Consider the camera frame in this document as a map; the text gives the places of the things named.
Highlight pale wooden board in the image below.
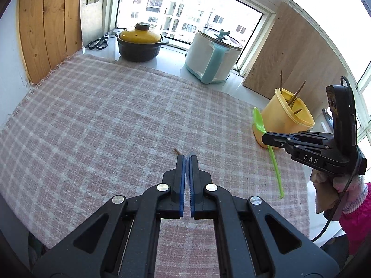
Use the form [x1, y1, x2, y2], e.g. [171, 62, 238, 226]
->
[242, 1, 348, 105]

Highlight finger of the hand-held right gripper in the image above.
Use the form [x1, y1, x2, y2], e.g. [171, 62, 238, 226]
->
[262, 132, 334, 151]
[290, 131, 334, 138]

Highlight black clay pot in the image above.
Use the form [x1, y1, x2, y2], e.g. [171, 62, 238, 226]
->
[117, 32, 169, 63]

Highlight person's right hand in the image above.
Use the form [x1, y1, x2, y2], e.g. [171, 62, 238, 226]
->
[310, 170, 368, 215]

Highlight yellow plastic container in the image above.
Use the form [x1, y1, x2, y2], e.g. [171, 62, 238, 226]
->
[253, 88, 315, 149]

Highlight person's right forearm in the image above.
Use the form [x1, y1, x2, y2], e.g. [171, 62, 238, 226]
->
[339, 182, 371, 255]

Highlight grey cutting board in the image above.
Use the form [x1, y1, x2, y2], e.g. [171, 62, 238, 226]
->
[80, 0, 104, 48]

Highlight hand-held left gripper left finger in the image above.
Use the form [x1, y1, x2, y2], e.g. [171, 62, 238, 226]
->
[32, 154, 186, 278]

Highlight yellow pot lid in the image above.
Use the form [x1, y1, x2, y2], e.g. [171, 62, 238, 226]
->
[119, 22, 163, 44]

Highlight knotty pine wooden board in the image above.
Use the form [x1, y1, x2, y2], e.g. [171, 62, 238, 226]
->
[17, 0, 86, 85]

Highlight black handled scissors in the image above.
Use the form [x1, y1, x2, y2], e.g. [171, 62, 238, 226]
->
[85, 30, 119, 50]

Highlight white electric cooking pot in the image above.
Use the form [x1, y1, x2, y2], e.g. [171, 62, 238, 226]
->
[185, 27, 243, 84]

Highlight pink checked cloth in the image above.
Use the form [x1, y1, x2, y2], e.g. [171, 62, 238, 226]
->
[0, 54, 310, 278]

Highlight green plastic spoon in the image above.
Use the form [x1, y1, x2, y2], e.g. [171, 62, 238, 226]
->
[253, 107, 285, 199]

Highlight glass lid with teal knob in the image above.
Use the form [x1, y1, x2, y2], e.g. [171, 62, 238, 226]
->
[196, 26, 243, 51]

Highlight apartment buildings outside window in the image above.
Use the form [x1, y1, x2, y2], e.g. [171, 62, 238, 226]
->
[119, 0, 263, 42]

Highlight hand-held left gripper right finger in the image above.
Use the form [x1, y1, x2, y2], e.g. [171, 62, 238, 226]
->
[189, 154, 339, 278]

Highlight black cable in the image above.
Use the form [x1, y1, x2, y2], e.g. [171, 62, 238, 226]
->
[311, 77, 366, 241]

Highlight white window frame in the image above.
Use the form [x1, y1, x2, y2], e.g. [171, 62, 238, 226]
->
[84, 0, 293, 73]

